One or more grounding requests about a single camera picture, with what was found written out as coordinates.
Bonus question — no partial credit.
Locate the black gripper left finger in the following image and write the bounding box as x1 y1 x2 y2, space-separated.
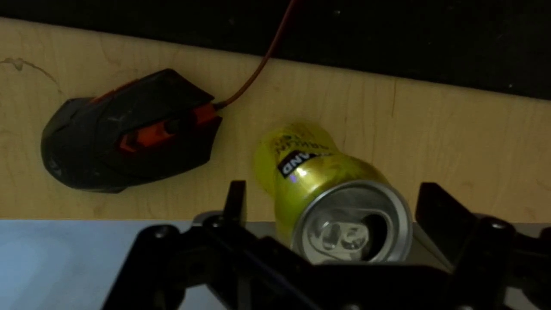
221 180 245 225

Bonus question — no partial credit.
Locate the black and orange mouse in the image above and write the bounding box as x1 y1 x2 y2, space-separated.
41 68 221 192

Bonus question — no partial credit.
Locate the yellow drink can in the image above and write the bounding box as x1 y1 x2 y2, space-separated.
252 122 412 263

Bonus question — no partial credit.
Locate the orange mouse cable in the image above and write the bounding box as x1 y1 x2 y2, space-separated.
213 0 301 110

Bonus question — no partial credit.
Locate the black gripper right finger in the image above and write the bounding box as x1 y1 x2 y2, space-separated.
414 182 476 263

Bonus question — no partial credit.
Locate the black desk mat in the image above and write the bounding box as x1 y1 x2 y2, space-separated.
0 0 551 99

